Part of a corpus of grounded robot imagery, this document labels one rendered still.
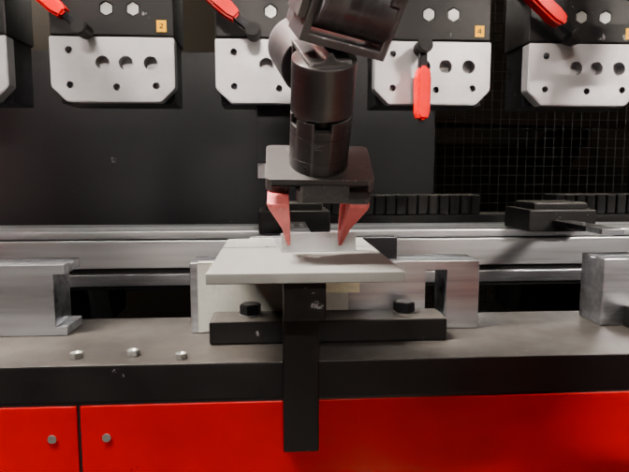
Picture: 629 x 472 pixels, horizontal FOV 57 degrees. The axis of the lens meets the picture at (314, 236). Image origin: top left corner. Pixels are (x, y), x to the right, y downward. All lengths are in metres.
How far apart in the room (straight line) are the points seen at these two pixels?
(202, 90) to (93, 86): 0.55
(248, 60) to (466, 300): 0.43
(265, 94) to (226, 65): 0.06
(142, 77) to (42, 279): 0.29
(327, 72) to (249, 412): 0.40
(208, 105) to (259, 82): 0.56
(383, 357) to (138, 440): 0.30
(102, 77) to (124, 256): 0.38
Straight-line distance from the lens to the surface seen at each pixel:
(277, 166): 0.56
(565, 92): 0.85
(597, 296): 0.92
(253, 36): 0.73
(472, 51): 0.80
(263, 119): 0.79
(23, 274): 0.84
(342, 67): 0.51
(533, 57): 0.83
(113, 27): 0.80
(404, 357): 0.70
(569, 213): 1.10
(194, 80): 1.32
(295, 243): 0.65
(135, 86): 0.78
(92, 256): 1.08
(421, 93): 0.74
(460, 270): 0.82
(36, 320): 0.85
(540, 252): 1.14
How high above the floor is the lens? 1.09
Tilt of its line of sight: 7 degrees down
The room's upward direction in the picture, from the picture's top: straight up
